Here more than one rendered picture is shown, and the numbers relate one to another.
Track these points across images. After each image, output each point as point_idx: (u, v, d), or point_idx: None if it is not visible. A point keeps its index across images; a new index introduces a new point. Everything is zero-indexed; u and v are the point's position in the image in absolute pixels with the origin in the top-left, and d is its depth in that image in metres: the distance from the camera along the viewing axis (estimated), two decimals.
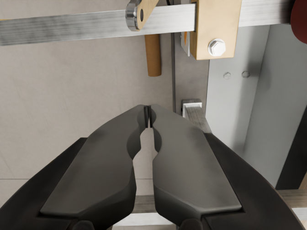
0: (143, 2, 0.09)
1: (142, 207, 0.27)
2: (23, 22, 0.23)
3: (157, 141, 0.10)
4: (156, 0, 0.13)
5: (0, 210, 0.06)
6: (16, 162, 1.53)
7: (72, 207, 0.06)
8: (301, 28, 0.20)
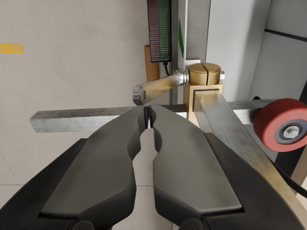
0: (146, 87, 0.13)
1: None
2: (61, 119, 0.32)
3: (157, 141, 0.10)
4: (157, 95, 0.17)
5: (1, 210, 0.06)
6: (21, 169, 1.61)
7: (72, 208, 0.06)
8: (258, 136, 0.29)
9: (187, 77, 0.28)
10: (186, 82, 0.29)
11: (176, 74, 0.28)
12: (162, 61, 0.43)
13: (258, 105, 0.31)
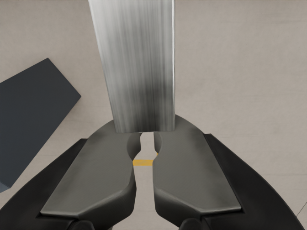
0: None
1: None
2: (98, 1, 0.06)
3: (157, 142, 0.10)
4: None
5: (1, 211, 0.06)
6: (304, 165, 1.31)
7: (72, 208, 0.06)
8: None
9: None
10: None
11: None
12: None
13: None
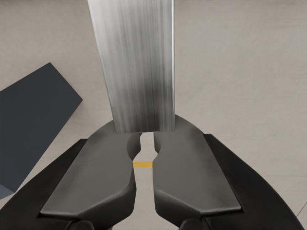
0: None
1: None
2: (98, 1, 0.06)
3: (157, 142, 0.10)
4: None
5: (1, 211, 0.06)
6: (303, 167, 1.32)
7: (72, 208, 0.06)
8: None
9: None
10: None
11: None
12: None
13: None
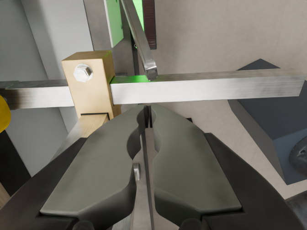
0: (142, 65, 0.11)
1: None
2: None
3: (157, 141, 0.10)
4: (128, 3, 0.11)
5: (0, 210, 0.06)
6: None
7: (72, 207, 0.06)
8: None
9: None
10: None
11: None
12: None
13: None
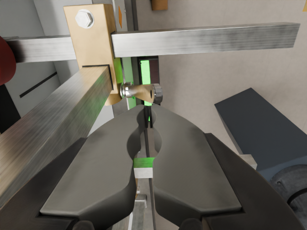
0: (150, 100, 0.13)
1: None
2: (250, 47, 0.25)
3: (157, 142, 0.10)
4: (143, 84, 0.16)
5: (0, 210, 0.06)
6: None
7: (72, 207, 0.06)
8: None
9: (121, 90, 0.29)
10: (121, 85, 0.29)
11: None
12: (145, 57, 0.42)
13: (16, 63, 0.27)
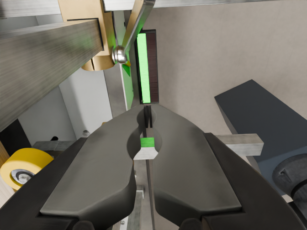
0: (140, 7, 0.10)
1: None
2: None
3: (157, 141, 0.10)
4: (134, 11, 0.13)
5: (0, 210, 0.06)
6: None
7: (72, 207, 0.06)
8: None
9: (113, 54, 0.26)
10: (113, 48, 0.26)
11: (125, 57, 0.26)
12: (142, 30, 0.39)
13: None
